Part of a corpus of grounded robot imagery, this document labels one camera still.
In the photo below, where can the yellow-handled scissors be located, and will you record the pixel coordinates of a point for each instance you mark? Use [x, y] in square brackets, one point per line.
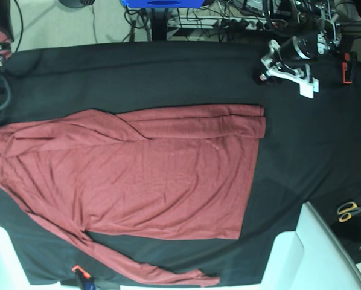
[347, 211]

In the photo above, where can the red long-sleeve T-shirt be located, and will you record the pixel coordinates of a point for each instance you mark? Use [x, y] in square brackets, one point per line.
[182, 173]

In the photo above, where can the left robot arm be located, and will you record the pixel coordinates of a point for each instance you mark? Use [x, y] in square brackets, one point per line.
[317, 36]

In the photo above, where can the blue box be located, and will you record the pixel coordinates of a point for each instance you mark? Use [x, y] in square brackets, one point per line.
[162, 3]

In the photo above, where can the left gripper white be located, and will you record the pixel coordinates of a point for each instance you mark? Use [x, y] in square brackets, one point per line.
[275, 66]

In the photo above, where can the white power strip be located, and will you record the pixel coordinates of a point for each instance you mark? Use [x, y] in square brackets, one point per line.
[211, 22]

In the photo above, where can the orange black clamp right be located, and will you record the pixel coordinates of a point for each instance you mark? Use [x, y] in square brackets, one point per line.
[348, 67]

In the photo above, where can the black table cloth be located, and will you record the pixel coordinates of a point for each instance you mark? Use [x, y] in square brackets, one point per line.
[311, 151]

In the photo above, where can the orange black clamp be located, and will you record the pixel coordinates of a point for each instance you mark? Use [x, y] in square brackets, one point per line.
[348, 67]
[84, 280]

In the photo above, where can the black table stand post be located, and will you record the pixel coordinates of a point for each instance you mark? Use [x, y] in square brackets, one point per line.
[159, 18]

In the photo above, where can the orange black clamp bottom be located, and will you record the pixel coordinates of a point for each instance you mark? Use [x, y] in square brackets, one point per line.
[84, 280]

